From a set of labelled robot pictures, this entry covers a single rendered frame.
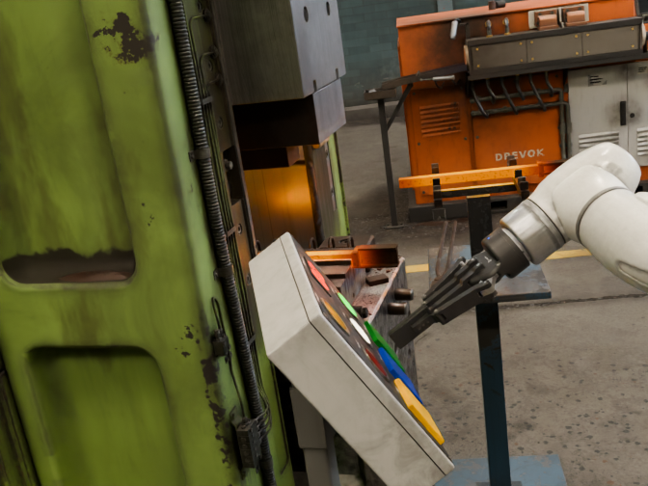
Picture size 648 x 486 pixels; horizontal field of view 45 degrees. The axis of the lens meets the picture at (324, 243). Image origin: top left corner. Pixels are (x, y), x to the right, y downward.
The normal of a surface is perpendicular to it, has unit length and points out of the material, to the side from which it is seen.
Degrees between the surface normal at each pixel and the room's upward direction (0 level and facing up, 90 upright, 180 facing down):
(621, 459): 0
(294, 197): 90
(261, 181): 90
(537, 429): 0
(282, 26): 90
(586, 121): 90
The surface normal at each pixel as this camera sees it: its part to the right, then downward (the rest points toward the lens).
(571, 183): -0.54, -0.55
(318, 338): 0.15, 0.29
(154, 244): -0.28, 0.32
